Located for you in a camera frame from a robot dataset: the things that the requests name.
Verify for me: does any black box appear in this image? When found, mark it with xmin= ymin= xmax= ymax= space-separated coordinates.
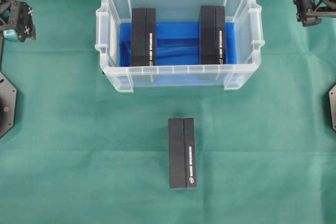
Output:
xmin=131 ymin=8 xmax=156 ymax=67
xmin=168 ymin=118 xmax=197 ymax=189
xmin=199 ymin=6 xmax=226 ymax=65

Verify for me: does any blue cloth bin liner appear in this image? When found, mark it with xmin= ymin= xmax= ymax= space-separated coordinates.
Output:
xmin=119 ymin=23 xmax=226 ymax=87

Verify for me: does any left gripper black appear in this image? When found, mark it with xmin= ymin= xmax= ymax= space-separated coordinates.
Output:
xmin=1 ymin=0 xmax=36 ymax=42

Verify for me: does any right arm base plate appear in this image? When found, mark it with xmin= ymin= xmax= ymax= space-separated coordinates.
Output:
xmin=329 ymin=84 xmax=336 ymax=131

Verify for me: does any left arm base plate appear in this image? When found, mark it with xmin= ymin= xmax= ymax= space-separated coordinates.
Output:
xmin=0 ymin=73 xmax=17 ymax=137

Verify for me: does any clear plastic storage bin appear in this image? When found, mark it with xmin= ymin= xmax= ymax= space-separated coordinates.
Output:
xmin=95 ymin=0 xmax=265 ymax=92

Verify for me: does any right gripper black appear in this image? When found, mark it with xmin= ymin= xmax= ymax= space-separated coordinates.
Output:
xmin=293 ymin=0 xmax=335 ymax=27

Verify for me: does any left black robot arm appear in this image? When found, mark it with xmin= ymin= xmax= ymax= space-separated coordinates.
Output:
xmin=1 ymin=0 xmax=36 ymax=50

